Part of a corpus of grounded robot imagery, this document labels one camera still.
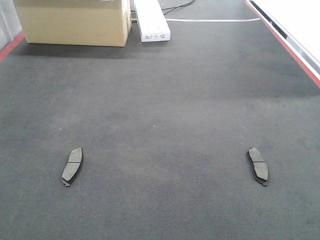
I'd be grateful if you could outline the black cable behind boxes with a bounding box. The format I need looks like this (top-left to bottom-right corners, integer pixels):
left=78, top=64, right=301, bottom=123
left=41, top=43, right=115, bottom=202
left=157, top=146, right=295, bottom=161
left=161, top=0, right=196, bottom=15

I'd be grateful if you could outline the long white carton box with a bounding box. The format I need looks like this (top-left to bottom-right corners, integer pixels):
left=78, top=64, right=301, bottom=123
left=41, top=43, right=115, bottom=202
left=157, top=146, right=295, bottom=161
left=133, top=0, right=171, bottom=43

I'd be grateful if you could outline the grey brake pad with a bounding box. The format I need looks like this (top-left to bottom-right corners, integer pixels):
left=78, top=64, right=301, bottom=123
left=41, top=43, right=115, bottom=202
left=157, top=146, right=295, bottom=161
left=246, top=147, right=269, bottom=187
left=61, top=147, right=84, bottom=187

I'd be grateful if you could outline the white conveyor side panel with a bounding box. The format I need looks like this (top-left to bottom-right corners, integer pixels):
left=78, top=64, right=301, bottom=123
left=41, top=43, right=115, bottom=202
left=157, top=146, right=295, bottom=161
left=250, top=0, right=320, bottom=80

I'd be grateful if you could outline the large brown cardboard box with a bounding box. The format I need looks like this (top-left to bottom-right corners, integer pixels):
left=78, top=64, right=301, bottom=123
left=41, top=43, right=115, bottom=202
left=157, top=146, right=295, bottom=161
left=13, top=0, right=132, bottom=47

